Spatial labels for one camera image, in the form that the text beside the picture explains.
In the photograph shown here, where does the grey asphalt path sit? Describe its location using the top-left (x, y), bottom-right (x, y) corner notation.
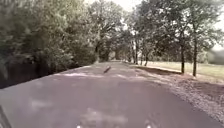
top-left (0, 61), bottom-right (223, 128)

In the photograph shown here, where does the wood of dense trees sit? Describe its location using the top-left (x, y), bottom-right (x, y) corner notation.
top-left (0, 0), bottom-right (128, 73)

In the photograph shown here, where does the row of trees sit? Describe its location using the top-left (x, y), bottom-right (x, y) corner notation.
top-left (124, 0), bottom-right (224, 78)

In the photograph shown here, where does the dark earth bank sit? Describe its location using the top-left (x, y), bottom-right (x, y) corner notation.
top-left (0, 61), bottom-right (98, 90)

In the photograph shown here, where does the gravel strip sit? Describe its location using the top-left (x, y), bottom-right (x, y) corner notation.
top-left (128, 63), bottom-right (224, 125)

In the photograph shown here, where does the grass field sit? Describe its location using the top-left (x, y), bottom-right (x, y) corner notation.
top-left (143, 60), bottom-right (224, 81)

